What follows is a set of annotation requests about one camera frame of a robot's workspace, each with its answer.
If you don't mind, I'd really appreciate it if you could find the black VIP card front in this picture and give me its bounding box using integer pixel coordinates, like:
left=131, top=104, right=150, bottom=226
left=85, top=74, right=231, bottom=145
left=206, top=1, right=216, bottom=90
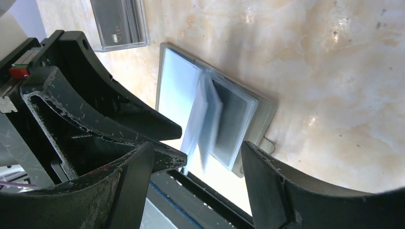
left=91, top=0, right=140, bottom=47

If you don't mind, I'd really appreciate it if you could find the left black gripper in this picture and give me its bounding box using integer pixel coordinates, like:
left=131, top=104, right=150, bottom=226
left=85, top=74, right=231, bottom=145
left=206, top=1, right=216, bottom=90
left=0, top=30, right=187, bottom=188

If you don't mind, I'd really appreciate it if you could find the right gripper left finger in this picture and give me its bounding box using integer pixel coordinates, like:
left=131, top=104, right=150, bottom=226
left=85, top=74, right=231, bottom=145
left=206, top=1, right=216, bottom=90
left=0, top=143, right=154, bottom=229

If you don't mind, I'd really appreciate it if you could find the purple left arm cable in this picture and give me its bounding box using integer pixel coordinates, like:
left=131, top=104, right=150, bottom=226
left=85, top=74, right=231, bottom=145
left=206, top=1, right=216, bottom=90
left=0, top=180, right=39, bottom=190

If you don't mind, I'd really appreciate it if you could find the clear plastic card box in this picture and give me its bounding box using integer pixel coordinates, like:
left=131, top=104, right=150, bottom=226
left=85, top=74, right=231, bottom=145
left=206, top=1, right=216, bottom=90
left=90, top=0, right=149, bottom=52

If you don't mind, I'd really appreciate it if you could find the grey card holder wallet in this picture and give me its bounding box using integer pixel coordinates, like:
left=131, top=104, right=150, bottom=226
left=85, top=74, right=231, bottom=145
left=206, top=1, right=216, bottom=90
left=155, top=42, right=279, bottom=179

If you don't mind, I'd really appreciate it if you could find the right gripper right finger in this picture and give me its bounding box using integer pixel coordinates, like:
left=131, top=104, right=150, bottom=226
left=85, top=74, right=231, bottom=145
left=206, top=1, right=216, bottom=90
left=241, top=141, right=405, bottom=229

